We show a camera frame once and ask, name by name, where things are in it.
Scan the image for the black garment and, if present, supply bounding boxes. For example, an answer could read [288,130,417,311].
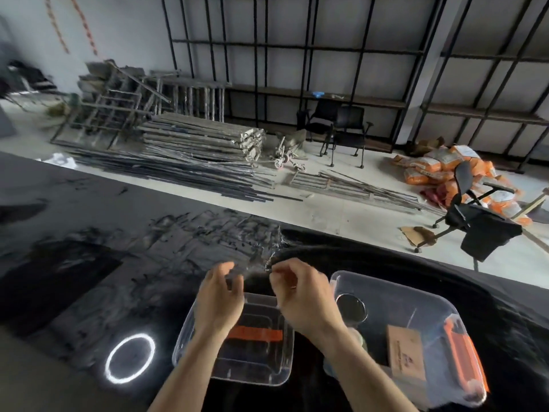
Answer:
[459,208,523,262]

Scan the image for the flat brown cardboard piece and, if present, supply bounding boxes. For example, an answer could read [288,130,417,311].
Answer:
[399,225,438,248]

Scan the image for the brown cardboard box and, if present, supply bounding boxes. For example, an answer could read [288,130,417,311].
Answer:
[405,137,445,158]

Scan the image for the clear plastic storage box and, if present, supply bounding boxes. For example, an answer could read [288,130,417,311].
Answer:
[324,270,490,410]

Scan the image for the person's left hand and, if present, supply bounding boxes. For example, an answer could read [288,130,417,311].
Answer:
[193,261,245,339]

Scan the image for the pile of orange sacks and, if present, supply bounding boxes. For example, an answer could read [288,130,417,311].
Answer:
[392,144,532,226]

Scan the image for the clear lid with orange handle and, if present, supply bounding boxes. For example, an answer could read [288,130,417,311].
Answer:
[171,291,296,387]

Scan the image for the white crumpled plastic bag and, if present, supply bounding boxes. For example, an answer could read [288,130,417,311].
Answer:
[38,153,78,169]

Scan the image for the brown cardboard packet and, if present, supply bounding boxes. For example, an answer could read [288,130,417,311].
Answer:
[385,324,428,382]

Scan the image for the person's left forearm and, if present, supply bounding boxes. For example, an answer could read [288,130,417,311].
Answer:
[148,326,230,412]

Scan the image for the person's right forearm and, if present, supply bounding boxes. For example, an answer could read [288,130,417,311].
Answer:
[313,324,419,412]

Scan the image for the scaffold caster wheels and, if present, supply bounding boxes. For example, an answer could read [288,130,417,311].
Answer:
[270,137,306,172]

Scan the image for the person's right hand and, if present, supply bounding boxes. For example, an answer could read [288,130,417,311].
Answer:
[269,257,346,346]

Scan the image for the black metal shelving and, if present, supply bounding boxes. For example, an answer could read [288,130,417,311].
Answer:
[159,0,447,154]

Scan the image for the grey scaffold frames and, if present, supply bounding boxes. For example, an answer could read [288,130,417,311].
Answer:
[50,60,232,150]

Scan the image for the black office swivel chair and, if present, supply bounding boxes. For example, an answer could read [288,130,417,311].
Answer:
[413,160,522,253]

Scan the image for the stack of grey metal planks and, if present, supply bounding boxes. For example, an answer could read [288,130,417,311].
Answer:
[136,112,266,164]

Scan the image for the pile of black metal rods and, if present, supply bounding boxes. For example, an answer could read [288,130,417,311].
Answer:
[68,148,303,203]

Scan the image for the flat metal grid frame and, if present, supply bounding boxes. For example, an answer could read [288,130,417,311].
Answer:
[289,169,445,215]

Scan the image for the grey dusty bag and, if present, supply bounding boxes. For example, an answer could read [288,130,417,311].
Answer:
[276,129,309,161]

